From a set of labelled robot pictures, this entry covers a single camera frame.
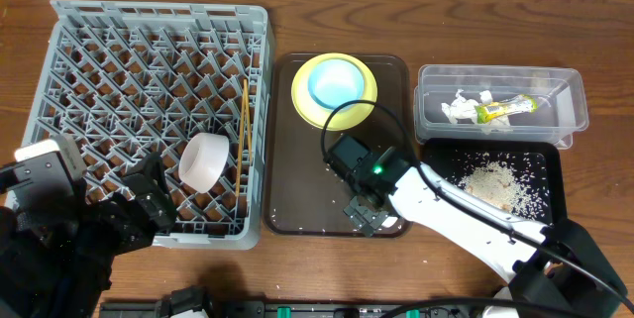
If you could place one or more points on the grey plastic dishwasher rack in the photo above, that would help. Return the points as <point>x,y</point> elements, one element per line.
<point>126,79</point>

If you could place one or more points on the light blue bowl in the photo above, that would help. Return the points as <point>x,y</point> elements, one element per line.
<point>333,82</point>

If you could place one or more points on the dark brown serving tray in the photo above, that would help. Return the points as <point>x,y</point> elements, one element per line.
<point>303,195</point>

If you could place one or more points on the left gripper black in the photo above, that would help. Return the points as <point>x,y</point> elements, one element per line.
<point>141,204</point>

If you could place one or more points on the yellow plate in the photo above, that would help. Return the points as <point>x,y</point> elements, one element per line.
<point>306,107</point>

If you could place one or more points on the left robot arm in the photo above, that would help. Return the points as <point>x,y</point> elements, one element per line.
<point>57,249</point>

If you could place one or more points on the white cup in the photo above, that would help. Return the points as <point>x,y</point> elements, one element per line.
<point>203,161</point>

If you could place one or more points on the wooden chopstick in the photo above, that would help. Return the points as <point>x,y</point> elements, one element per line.
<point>242,123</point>
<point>247,117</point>

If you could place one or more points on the clear plastic container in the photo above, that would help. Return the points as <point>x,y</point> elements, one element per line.
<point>559,93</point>

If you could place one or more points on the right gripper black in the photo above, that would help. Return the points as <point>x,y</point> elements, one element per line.
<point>364,215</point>

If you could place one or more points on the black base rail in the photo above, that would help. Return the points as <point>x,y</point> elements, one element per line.
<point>195,301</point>

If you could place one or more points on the green yellow snack wrapper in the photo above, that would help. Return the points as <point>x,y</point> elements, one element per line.
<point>521,103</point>

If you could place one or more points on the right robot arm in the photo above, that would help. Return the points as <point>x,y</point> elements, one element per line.
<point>554,270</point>

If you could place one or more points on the pile of rice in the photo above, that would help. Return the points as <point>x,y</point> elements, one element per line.
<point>497,185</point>

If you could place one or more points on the white tissue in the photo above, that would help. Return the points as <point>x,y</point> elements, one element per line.
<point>462,108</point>

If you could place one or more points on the black tray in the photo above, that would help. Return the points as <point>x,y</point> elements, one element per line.
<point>537,165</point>

